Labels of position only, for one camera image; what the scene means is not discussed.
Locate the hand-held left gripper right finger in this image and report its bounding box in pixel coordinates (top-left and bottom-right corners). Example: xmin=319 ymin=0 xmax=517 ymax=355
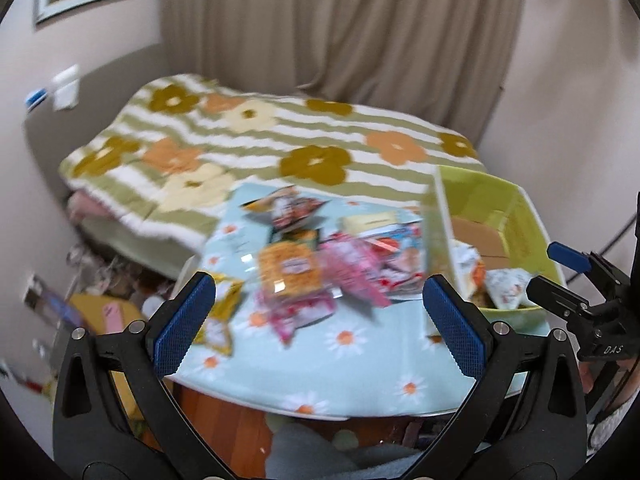
xmin=422 ymin=274 xmax=589 ymax=480

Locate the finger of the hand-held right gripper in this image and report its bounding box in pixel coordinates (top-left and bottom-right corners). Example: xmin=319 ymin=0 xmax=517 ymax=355
xmin=526 ymin=275 xmax=603 ymax=333
xmin=547 ymin=242 xmax=632 ymax=288

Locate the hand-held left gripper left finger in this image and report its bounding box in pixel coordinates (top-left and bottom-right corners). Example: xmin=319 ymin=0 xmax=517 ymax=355
xmin=52 ymin=271 xmax=222 ymax=480

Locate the yellow white snack packet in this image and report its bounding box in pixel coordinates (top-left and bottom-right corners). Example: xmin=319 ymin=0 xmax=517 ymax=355
xmin=192 ymin=271 xmax=246 ymax=358

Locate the green storage box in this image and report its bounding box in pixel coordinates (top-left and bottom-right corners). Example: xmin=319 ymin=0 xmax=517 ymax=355
xmin=432 ymin=164 xmax=569 ymax=315

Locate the red blue snack packet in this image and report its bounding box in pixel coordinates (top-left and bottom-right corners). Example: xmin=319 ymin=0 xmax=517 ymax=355
xmin=370 ymin=225 xmax=427 ymax=301

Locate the pink white snack packet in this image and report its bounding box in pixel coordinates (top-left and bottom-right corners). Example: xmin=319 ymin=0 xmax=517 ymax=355
xmin=255 ymin=290 xmax=337 ymax=348

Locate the cream orange snack packet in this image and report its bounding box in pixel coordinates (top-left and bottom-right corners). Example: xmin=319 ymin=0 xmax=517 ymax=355
xmin=340 ymin=209 xmax=423 ymax=241

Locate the white orange snack packet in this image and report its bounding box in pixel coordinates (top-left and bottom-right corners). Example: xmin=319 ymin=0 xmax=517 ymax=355
xmin=452 ymin=240 xmax=488 ymax=307

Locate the yellow stool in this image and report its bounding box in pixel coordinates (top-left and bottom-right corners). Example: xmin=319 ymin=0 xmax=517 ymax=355
xmin=67 ymin=292 xmax=153 ymax=433

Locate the brown cardboard piece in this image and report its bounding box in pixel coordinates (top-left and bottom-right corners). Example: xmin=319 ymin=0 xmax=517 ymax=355
xmin=451 ymin=216 xmax=511 ymax=272

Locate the daisy print tablecloth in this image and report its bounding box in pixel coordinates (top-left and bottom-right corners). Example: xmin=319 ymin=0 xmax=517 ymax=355
xmin=167 ymin=182 xmax=556 ymax=420

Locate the pink pillow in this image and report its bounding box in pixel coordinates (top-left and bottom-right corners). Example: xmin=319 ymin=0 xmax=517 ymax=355
xmin=65 ymin=189 xmax=117 ymax=222

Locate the grey cloth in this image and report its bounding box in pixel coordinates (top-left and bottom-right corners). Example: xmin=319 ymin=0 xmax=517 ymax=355
xmin=264 ymin=422 xmax=422 ymax=480

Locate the striped floral blanket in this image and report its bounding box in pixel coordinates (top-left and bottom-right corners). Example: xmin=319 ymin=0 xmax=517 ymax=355
xmin=59 ymin=74 xmax=483 ymax=257

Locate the beige curtain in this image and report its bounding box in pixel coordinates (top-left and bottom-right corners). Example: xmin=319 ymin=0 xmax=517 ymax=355
xmin=160 ymin=0 xmax=530 ymax=147

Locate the black cable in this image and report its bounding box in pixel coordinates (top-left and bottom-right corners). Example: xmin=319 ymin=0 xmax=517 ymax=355
xmin=595 ymin=210 xmax=638 ymax=263

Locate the white wall switch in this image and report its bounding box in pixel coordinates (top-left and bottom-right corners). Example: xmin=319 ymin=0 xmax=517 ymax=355
xmin=51 ymin=64 xmax=81 ymax=110

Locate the blue white wall object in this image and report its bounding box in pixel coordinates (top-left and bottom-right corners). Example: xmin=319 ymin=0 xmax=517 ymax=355
xmin=25 ymin=87 xmax=51 ymax=112

